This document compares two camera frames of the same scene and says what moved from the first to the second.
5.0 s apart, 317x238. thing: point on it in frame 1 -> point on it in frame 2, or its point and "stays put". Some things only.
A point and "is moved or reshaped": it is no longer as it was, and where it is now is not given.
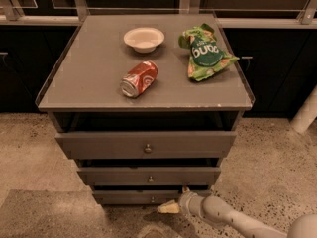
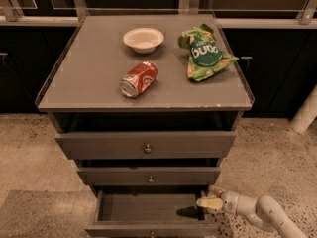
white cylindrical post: x=306 y=114 stays put
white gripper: x=185 y=202 -> x=229 y=202
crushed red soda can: x=139 y=78 stays put
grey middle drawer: x=150 y=176 stays put
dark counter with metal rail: x=270 y=30 stays put
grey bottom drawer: x=136 y=197 is moved or reshaped
